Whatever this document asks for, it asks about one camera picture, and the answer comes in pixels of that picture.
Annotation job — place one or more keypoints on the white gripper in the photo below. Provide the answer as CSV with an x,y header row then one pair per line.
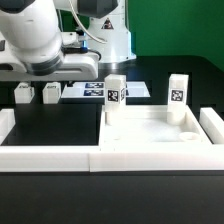
x,y
81,65

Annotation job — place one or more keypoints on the white square table top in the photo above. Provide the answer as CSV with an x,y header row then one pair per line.
x,y
145,124

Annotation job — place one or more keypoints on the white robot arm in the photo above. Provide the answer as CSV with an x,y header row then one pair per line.
x,y
62,40

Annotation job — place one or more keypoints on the white tag sheet with markers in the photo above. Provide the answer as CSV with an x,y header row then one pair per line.
x,y
97,90

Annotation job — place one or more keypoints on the white U-shaped fence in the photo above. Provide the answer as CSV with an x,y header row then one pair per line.
x,y
109,157

